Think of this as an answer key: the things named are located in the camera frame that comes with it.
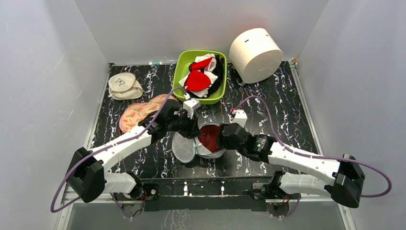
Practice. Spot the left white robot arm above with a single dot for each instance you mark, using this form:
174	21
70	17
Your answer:
88	173

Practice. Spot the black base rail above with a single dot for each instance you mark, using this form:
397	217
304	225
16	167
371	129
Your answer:
214	193

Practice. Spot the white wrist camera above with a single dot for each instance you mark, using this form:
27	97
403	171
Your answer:
239	117
190	105

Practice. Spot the green plastic basin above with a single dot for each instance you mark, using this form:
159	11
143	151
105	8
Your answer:
216	71

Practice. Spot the white blue-trimmed mesh laundry bag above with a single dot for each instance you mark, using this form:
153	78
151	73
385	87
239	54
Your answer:
186	149

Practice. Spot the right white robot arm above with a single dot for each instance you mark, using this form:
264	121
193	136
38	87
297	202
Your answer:
341	179

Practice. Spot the green white marker pen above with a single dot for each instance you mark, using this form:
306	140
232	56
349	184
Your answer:
155	63

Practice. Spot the pink floral laundry bag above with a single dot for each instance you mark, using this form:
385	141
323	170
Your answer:
136	112

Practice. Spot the red bra in basin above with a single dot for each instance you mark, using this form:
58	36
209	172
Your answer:
197	80

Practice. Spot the cream mesh laundry bag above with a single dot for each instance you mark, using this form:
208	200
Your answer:
124	86

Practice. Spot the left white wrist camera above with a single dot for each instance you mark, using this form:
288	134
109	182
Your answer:
190	105

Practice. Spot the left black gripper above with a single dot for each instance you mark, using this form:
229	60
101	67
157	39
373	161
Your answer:
191	131

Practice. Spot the black garment in basin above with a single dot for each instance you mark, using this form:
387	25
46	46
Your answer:
219	76

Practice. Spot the cream cylindrical drum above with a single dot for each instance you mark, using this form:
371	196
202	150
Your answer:
255	55

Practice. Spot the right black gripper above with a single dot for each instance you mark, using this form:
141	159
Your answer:
226	132

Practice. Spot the dark red bra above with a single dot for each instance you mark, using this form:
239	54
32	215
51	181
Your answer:
208	137

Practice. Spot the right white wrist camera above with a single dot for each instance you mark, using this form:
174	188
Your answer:
239	117

